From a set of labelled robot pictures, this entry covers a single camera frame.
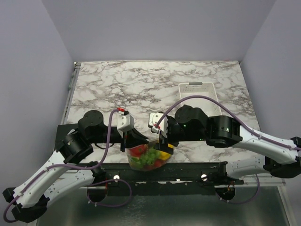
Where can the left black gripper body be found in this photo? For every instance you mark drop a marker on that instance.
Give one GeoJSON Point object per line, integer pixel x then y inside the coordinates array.
{"type": "Point", "coordinates": [115, 138]}

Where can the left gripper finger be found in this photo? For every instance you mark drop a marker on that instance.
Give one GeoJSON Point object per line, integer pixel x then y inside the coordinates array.
{"type": "Point", "coordinates": [133, 143]}
{"type": "Point", "coordinates": [135, 137]}

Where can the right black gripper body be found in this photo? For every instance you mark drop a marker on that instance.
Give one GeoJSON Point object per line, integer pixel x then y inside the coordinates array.
{"type": "Point", "coordinates": [175, 134]}

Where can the red watermelon slice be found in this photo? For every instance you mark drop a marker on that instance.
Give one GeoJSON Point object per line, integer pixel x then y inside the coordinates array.
{"type": "Point", "coordinates": [138, 151]}

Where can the clear zip top bag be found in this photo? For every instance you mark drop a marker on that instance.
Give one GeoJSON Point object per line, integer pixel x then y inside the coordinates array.
{"type": "Point", "coordinates": [134, 162]}

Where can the green grape bunch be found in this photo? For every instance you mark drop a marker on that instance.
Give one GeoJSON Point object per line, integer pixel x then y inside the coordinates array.
{"type": "Point", "coordinates": [149, 157]}

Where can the yellow bell pepper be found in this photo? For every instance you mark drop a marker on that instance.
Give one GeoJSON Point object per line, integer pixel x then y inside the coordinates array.
{"type": "Point", "coordinates": [164, 156]}

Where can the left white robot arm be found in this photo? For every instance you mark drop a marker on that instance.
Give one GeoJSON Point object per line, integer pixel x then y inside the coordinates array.
{"type": "Point", "coordinates": [75, 162]}

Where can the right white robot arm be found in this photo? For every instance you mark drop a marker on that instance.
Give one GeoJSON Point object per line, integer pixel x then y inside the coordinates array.
{"type": "Point", "coordinates": [276, 156]}

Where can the metal table edge strip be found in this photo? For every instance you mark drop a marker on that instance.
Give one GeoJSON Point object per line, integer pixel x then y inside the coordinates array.
{"type": "Point", "coordinates": [71, 89]}

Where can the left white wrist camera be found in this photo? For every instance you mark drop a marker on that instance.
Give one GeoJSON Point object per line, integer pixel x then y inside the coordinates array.
{"type": "Point", "coordinates": [125, 123]}

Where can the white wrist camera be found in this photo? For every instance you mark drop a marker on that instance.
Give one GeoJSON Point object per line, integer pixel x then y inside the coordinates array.
{"type": "Point", "coordinates": [158, 123]}
{"type": "Point", "coordinates": [125, 123]}

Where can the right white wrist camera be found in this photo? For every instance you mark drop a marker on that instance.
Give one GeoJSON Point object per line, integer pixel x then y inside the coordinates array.
{"type": "Point", "coordinates": [158, 123]}

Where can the black mounting rail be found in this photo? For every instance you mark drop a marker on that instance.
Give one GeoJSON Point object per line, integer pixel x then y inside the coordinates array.
{"type": "Point", "coordinates": [169, 179]}

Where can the aluminium extrusion rail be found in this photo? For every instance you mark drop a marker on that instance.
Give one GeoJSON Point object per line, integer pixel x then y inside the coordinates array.
{"type": "Point", "coordinates": [263, 180]}

